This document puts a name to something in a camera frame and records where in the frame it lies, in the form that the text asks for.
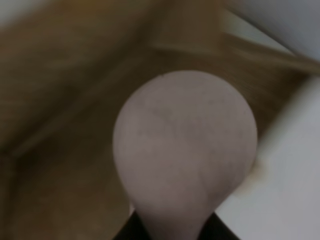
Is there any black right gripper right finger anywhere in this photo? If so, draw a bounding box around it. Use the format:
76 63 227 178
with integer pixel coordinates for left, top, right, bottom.
197 212 238 240

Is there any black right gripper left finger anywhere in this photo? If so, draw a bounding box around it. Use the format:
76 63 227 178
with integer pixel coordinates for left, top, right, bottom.
113 204 148 240

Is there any pink peach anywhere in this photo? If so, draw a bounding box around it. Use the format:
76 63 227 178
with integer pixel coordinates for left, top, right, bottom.
112 70 258 240

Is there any brown linen tote bag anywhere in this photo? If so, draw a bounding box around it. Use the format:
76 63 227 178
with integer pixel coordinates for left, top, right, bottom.
0 0 320 240

